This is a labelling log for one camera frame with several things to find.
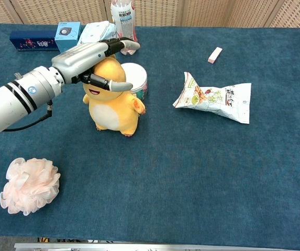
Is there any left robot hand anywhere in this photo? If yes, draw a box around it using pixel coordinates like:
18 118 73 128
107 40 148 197
51 37 141 93

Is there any yellow plush duck toy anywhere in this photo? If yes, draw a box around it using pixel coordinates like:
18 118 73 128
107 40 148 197
82 54 147 138

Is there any light blue speaker box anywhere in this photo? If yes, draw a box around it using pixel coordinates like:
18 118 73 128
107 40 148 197
54 21 82 53

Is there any wet wipes pack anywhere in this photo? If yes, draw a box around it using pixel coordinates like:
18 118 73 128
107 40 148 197
76 21 118 45

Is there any white round tin can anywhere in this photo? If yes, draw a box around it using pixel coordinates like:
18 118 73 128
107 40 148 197
120 62 148 100

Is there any dark blue long box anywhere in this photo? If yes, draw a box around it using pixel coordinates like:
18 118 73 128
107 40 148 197
9 30 59 52

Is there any pink drink bottle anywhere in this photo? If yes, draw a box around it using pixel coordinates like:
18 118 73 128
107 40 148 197
110 0 138 56

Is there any pink eraser block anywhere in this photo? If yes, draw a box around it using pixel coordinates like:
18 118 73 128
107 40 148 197
207 47 223 64

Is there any pink mesh bath sponge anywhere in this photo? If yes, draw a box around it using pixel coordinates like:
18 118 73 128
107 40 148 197
0 157 61 216

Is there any white snack bag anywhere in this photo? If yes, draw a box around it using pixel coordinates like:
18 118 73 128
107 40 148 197
172 71 252 124

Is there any woven folding screen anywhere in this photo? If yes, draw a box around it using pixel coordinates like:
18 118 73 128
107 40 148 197
0 0 300 28

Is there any blue table cloth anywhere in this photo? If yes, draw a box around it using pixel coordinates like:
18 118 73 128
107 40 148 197
0 22 300 251

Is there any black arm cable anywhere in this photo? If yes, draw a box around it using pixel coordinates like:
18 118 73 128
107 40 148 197
2 100 53 132

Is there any aluminium frame rail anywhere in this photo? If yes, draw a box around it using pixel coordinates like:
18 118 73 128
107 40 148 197
14 242 268 251

